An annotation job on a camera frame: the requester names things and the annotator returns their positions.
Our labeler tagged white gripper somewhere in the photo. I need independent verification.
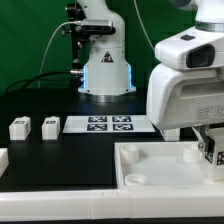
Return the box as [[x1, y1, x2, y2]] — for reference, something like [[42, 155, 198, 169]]
[[146, 64, 224, 154]]

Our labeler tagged white square tabletop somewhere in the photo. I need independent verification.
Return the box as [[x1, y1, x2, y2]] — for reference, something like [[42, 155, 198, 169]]
[[114, 141, 224, 189]]

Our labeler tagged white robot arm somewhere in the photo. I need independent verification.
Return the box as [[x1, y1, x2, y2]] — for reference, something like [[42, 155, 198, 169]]
[[77, 0, 224, 155]]

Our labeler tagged white front fence bar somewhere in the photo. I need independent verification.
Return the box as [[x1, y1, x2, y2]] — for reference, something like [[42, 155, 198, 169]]
[[0, 187, 224, 222]]

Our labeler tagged white fence bar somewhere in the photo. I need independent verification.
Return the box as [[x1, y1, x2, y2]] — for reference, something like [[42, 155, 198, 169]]
[[0, 187, 224, 222], [0, 148, 9, 177]]

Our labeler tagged white sheet with markers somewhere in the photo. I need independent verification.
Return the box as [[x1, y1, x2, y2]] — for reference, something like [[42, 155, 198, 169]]
[[63, 115, 154, 133]]

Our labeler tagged white left fence bar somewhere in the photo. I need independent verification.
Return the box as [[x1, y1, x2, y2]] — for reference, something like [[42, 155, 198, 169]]
[[0, 148, 9, 177]]

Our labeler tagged black camera on stand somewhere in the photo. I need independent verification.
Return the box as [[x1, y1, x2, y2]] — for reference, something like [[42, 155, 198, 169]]
[[61, 3, 116, 77]]

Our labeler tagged white cable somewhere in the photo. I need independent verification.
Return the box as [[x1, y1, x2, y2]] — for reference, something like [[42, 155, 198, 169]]
[[37, 20, 84, 89]]

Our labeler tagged black cable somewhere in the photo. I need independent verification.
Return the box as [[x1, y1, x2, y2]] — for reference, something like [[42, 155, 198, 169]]
[[3, 70, 83, 96]]

